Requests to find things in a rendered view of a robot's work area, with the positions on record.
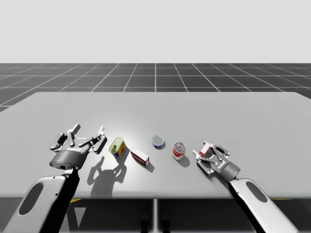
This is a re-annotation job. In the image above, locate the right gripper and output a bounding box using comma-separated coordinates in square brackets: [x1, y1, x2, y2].
[192, 144, 242, 183]

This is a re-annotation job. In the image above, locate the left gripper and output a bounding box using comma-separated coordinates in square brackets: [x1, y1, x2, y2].
[49, 123, 108, 170]

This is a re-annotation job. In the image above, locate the red and white carton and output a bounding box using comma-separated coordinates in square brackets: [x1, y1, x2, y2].
[199, 141, 212, 157]

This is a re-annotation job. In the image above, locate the green and blue rectangular can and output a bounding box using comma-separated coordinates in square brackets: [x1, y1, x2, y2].
[108, 137, 126, 159]

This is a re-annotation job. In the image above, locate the red and white can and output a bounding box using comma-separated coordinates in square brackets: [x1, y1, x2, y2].
[172, 142, 187, 161]

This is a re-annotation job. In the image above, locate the blue flat can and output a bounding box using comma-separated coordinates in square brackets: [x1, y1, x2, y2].
[152, 135, 166, 150]

